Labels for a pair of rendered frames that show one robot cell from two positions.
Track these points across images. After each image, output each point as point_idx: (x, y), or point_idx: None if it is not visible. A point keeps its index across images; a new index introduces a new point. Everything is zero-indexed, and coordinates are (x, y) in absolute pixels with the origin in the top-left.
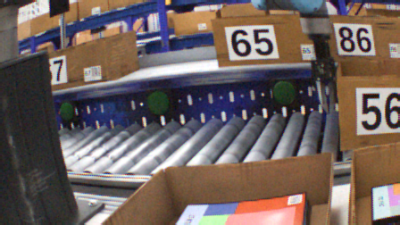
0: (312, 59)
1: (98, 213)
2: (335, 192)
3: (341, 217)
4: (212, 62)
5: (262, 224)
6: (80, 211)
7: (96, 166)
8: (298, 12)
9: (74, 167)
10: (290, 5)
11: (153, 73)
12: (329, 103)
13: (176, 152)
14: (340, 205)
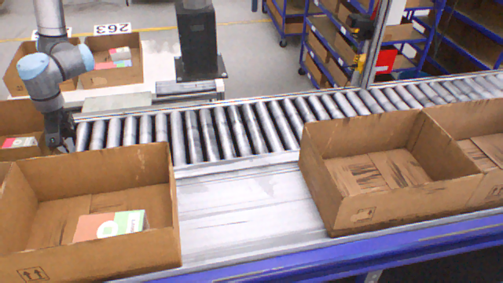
0: (68, 115)
1: (175, 79)
2: (81, 97)
3: (79, 84)
4: (215, 245)
5: (104, 64)
6: (181, 74)
7: (216, 112)
8: (59, 86)
9: (230, 107)
10: None
11: (263, 192)
12: (67, 148)
13: (178, 132)
14: (79, 89)
